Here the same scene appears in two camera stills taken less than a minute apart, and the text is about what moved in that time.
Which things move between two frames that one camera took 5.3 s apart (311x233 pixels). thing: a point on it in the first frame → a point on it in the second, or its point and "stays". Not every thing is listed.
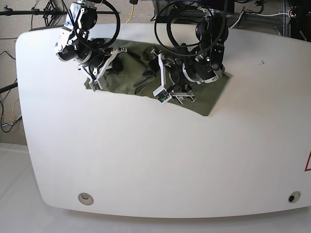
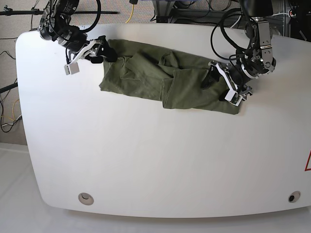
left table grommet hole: x=85 y=198 stays
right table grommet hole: x=294 y=196 stays
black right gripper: x=176 y=73 → x=237 y=73
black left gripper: x=118 y=63 → x=101 y=47
